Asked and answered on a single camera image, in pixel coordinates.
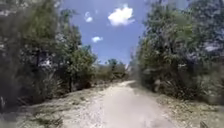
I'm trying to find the distant group of trees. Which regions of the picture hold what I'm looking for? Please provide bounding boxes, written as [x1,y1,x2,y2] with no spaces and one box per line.
[94,58,130,83]

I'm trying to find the row of trees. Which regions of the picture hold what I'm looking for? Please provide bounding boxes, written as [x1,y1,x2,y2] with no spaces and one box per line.
[128,0,224,106]
[0,0,99,112]

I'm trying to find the robot's own part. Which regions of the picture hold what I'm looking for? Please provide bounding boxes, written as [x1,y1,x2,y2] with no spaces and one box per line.
[198,120,210,128]

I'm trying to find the pale dirt path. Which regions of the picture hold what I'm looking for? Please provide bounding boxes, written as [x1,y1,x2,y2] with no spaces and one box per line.
[79,79,178,128]

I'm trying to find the stony dry verge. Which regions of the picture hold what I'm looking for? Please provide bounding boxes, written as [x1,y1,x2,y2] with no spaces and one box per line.
[0,81,116,128]
[132,83,224,128]

